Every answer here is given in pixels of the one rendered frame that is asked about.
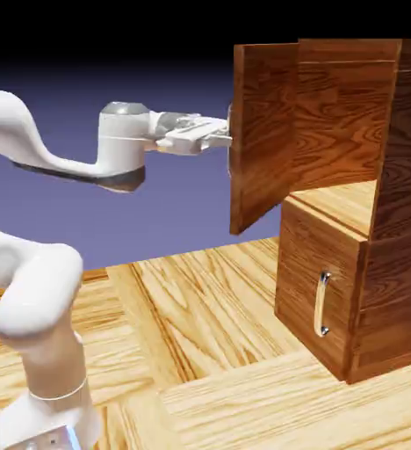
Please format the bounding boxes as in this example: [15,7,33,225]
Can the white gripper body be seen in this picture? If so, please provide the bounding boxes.
[155,123,214,156]

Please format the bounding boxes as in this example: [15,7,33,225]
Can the curved metal handle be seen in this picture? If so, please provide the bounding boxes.
[227,103,234,179]
[313,271,333,339]

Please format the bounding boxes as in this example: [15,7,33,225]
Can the dark wood cabinet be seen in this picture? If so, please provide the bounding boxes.
[273,37,411,387]

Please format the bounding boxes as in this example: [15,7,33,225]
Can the wood cabinet door, held handle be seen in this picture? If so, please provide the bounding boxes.
[228,42,300,236]

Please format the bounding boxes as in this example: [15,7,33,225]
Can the wood cabinet door, free handle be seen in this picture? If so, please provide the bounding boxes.
[273,195,369,385]

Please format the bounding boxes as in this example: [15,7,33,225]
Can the curved metal handle, free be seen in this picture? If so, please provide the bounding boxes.
[313,271,333,339]

